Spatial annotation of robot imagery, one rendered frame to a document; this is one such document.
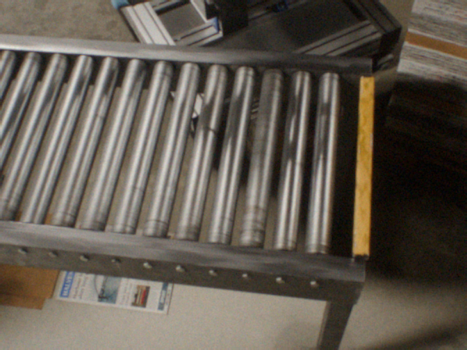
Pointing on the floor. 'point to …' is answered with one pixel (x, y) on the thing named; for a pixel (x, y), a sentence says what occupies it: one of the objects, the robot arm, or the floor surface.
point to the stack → (457, 69)
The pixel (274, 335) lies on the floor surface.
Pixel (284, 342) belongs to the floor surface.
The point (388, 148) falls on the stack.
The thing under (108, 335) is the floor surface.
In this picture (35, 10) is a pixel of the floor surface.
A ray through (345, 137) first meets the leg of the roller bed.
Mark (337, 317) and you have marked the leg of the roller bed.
